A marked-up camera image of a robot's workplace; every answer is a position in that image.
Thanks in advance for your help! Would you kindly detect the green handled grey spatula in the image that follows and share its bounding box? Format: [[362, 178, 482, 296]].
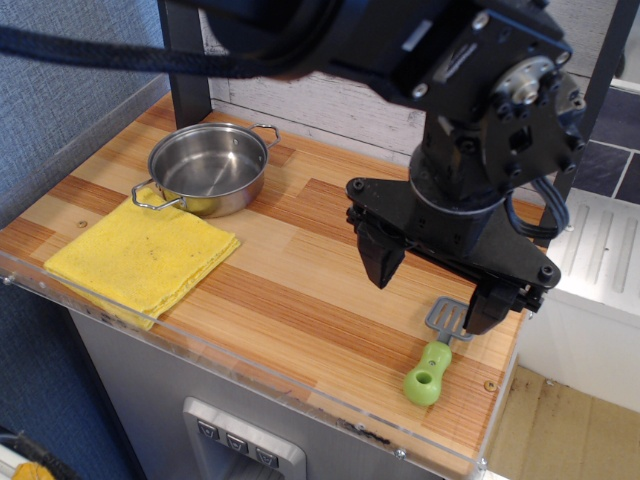
[[403, 297, 474, 407]]

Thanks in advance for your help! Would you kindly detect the black frame post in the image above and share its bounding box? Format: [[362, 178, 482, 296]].
[[532, 0, 630, 251], [157, 0, 212, 129]]

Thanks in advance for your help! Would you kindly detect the black left frame post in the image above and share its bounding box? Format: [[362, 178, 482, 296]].
[[157, 0, 212, 129]]

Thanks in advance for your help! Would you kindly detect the yellow object at corner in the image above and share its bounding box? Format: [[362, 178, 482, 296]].
[[11, 462, 55, 480]]

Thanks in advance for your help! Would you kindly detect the yellow folded towel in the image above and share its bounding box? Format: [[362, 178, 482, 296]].
[[44, 187, 240, 330]]

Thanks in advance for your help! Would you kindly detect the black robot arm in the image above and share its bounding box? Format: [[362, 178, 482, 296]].
[[202, 1, 585, 335]]

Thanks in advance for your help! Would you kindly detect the black right frame post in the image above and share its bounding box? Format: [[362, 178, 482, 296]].
[[532, 0, 630, 251]]

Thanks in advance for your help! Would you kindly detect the clear acrylic front guard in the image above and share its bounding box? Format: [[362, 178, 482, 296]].
[[1, 253, 489, 479]]

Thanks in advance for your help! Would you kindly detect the white ribbed appliance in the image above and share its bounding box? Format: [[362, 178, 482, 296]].
[[518, 190, 639, 411]]

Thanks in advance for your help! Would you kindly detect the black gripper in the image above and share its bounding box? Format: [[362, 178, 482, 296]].
[[346, 178, 561, 335]]

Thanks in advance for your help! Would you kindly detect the stainless steel pot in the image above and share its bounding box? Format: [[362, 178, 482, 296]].
[[131, 123, 281, 217]]

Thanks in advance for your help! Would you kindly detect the silver control panel with buttons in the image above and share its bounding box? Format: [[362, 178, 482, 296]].
[[183, 397, 307, 479]]

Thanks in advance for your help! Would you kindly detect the black braided cable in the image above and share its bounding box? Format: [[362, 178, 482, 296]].
[[0, 24, 311, 81]]

